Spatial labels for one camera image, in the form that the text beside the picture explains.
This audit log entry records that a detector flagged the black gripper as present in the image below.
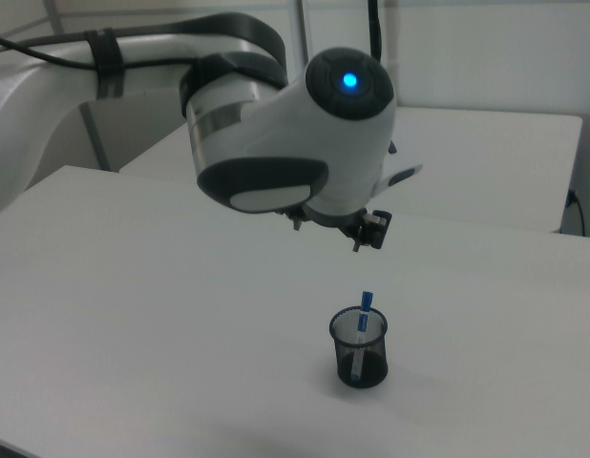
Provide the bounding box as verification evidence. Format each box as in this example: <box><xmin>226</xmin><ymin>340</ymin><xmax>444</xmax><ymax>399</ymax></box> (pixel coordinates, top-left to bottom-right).
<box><xmin>288</xmin><ymin>208</ymin><xmax>392</xmax><ymax>253</ymax></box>

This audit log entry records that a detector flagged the blue and white marker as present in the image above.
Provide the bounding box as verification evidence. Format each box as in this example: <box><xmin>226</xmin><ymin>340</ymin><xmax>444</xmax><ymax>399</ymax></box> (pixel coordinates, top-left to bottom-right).
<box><xmin>350</xmin><ymin>289</ymin><xmax>375</xmax><ymax>383</ymax></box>

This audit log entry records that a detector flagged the black mesh pen cup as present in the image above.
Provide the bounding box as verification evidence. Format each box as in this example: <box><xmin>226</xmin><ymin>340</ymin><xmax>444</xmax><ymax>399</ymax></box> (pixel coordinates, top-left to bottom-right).
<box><xmin>328</xmin><ymin>306</ymin><xmax>390</xmax><ymax>388</ymax></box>

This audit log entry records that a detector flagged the white side table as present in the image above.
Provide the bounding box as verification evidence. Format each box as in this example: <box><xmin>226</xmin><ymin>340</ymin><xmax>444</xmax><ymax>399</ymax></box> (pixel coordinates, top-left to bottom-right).
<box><xmin>118</xmin><ymin>105</ymin><xmax>584</xmax><ymax>235</ymax></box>

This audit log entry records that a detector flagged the black pole stand with base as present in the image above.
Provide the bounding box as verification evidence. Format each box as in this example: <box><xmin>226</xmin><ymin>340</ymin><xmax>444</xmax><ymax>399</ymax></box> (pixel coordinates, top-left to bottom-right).
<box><xmin>368</xmin><ymin>0</ymin><xmax>386</xmax><ymax>62</ymax></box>

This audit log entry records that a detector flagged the grey partition frame post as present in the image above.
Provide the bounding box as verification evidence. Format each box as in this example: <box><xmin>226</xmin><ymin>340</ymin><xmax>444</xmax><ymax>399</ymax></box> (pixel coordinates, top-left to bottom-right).
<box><xmin>293</xmin><ymin>0</ymin><xmax>315</xmax><ymax>68</ymax></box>

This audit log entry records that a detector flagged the black cable at table edge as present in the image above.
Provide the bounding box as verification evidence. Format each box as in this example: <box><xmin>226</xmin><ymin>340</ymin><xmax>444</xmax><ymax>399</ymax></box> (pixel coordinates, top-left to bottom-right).
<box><xmin>566</xmin><ymin>189</ymin><xmax>587</xmax><ymax>238</ymax></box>

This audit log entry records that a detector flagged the grey slanted frame post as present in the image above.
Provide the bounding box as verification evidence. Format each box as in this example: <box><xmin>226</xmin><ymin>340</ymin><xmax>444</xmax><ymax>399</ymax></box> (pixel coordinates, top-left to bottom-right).
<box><xmin>79</xmin><ymin>100</ymin><xmax>110</xmax><ymax>172</ymax></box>

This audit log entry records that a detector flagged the black velcro strap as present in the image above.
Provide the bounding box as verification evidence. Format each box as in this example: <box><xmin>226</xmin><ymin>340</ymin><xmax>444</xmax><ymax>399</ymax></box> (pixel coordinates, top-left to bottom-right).
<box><xmin>83</xmin><ymin>27</ymin><xmax>128</xmax><ymax>101</ymax></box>

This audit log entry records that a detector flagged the black cable on robot arm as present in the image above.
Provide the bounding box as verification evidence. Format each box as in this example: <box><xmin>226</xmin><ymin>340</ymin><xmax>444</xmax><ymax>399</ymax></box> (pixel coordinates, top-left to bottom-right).
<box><xmin>0</xmin><ymin>32</ymin><xmax>196</xmax><ymax>73</ymax></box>

